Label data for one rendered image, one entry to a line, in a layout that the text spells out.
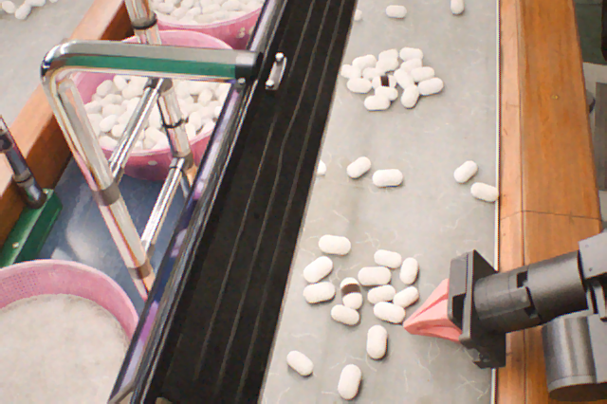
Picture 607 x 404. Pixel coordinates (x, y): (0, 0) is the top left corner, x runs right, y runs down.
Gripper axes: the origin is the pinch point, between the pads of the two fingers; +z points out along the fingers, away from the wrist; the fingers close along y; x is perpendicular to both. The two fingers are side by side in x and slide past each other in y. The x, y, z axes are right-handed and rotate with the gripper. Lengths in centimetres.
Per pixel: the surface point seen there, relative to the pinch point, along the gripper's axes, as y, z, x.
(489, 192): -19.7, -6.1, 4.6
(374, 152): -26.2, 6.6, -3.6
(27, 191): -12, 40, -32
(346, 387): 7.8, 4.6, -3.7
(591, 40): -157, 7, 89
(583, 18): -169, 8, 88
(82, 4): -55, 49, -39
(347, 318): -0.1, 5.6, -4.2
